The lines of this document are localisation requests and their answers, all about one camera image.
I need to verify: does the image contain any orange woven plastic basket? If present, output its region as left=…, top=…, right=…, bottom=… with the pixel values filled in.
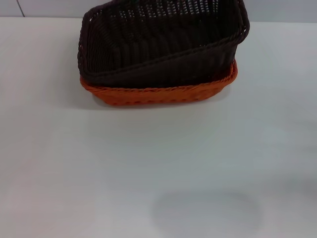
left=79, top=60, right=240, bottom=110

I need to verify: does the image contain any dark brown woven plastic basket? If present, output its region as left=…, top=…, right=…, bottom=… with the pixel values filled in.
left=77, top=0, right=251, bottom=89

